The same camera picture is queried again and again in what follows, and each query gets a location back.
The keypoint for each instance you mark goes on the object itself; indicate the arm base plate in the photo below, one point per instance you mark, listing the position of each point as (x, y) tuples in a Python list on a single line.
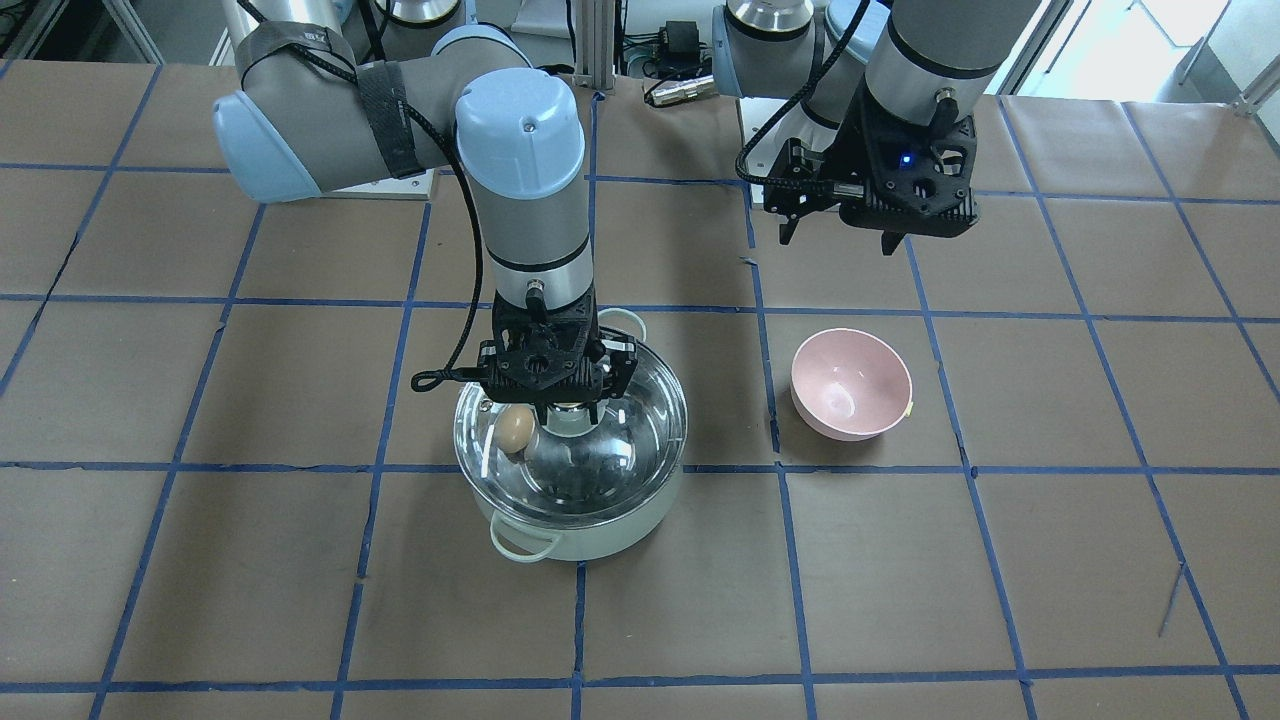
[(798, 120), (416, 188)]

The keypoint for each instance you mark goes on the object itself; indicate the pink bowl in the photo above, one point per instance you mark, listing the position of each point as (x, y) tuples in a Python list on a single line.
[(850, 385)]

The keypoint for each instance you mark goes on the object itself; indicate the brown egg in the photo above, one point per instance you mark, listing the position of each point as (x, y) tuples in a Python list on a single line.
[(514, 428)]

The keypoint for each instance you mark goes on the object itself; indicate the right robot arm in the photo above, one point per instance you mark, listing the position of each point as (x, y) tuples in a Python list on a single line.
[(308, 118)]

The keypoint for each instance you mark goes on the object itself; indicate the glass pot lid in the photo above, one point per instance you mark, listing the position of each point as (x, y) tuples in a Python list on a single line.
[(578, 474)]

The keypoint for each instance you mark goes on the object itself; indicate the aluminium frame post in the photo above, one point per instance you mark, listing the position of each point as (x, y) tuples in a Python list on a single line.
[(594, 25)]

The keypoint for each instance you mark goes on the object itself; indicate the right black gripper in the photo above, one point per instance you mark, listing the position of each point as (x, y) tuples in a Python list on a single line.
[(622, 366)]

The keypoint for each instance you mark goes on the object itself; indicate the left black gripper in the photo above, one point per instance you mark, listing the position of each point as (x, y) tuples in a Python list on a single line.
[(860, 141)]

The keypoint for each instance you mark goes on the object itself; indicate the black power adapter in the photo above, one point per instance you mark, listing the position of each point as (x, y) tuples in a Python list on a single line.
[(680, 38)]

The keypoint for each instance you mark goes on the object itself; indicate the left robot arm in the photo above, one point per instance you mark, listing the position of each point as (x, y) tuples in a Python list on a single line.
[(877, 99)]

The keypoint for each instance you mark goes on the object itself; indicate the silver cylindrical connector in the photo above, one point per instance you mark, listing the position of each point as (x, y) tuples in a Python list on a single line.
[(672, 92)]

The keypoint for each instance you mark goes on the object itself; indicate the pale green electric pot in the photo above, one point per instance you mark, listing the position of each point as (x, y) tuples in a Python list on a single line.
[(521, 542)]

